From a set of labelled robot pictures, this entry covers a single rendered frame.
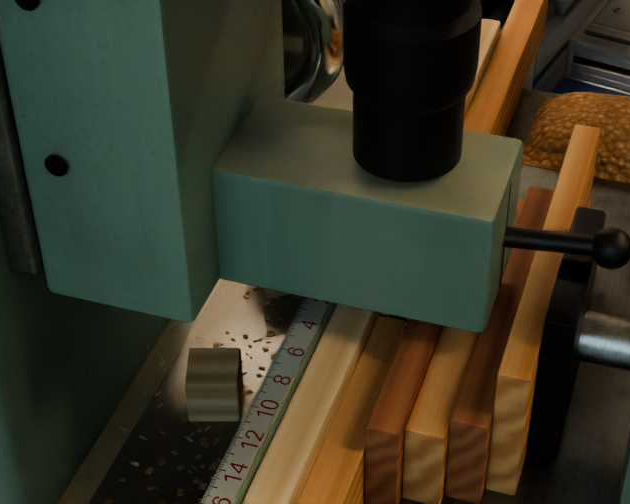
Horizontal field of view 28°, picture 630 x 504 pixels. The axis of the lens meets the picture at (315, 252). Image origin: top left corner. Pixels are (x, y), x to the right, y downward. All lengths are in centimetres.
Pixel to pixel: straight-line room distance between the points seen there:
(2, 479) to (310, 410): 19
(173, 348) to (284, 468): 29
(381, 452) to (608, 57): 80
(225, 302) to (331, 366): 27
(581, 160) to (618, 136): 13
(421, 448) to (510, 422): 4
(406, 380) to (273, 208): 10
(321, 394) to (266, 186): 10
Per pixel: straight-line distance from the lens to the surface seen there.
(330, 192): 58
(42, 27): 54
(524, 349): 58
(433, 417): 59
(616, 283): 75
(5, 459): 69
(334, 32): 71
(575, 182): 68
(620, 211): 80
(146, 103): 54
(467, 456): 60
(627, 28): 136
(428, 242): 58
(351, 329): 63
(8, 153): 59
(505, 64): 86
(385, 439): 57
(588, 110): 85
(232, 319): 86
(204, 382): 77
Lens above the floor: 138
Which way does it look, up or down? 39 degrees down
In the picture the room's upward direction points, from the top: 1 degrees counter-clockwise
